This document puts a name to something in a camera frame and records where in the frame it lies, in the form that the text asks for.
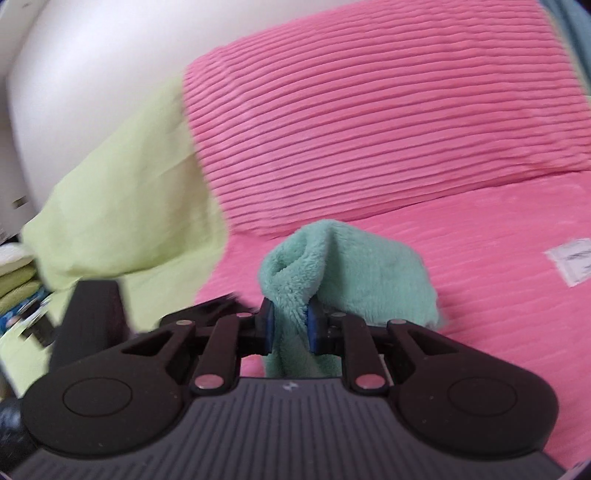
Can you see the lime green pillow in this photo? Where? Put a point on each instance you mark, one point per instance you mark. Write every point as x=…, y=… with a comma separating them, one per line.
x=136, y=206

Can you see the pink plush bed blanket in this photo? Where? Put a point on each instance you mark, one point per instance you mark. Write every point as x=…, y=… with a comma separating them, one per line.
x=484, y=249

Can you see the stack of folded cushions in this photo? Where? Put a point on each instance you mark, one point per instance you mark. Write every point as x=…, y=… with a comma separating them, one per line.
x=20, y=282

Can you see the green fluffy cleaning cloth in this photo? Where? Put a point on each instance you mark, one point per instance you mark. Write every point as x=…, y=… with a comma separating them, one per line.
x=346, y=268

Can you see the white paper label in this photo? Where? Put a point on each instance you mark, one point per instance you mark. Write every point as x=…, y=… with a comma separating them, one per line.
x=572, y=260

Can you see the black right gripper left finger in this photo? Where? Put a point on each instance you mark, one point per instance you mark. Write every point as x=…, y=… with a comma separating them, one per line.
x=232, y=332

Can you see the lime green bed sheet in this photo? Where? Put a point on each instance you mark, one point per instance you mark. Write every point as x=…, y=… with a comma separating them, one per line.
x=148, y=296

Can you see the pink ribbed pillow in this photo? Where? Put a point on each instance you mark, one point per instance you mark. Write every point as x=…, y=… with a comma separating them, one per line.
x=379, y=105

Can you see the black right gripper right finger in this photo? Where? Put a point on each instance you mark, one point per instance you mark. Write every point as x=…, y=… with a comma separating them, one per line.
x=347, y=336

